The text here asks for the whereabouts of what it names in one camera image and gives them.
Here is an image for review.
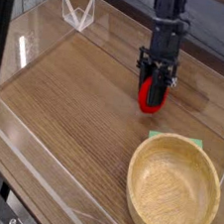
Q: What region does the clear acrylic corner bracket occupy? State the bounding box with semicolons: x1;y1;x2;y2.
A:
61;0;96;32

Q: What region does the red plush strawberry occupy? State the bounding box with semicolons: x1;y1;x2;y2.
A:
138;77;168;114

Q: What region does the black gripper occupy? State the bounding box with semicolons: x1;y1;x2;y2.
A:
136;46;179;107

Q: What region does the clear acrylic wall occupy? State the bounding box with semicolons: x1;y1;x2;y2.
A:
0;0;74;94
83;0;224;138
0;98;124;224

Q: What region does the clear acrylic left wall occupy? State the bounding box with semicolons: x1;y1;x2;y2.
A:
0;0;74;94

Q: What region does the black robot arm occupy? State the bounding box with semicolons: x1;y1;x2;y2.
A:
137;0;190;114

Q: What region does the wooden bowl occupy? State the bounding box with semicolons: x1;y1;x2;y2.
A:
126;133;221;224

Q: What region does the black table leg clamp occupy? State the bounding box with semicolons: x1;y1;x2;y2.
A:
0;179;22;224

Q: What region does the clear acrylic back wall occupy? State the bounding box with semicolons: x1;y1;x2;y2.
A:
83;0;224;138

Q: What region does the clear acrylic front wall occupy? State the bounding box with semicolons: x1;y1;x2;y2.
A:
0;98;124;224

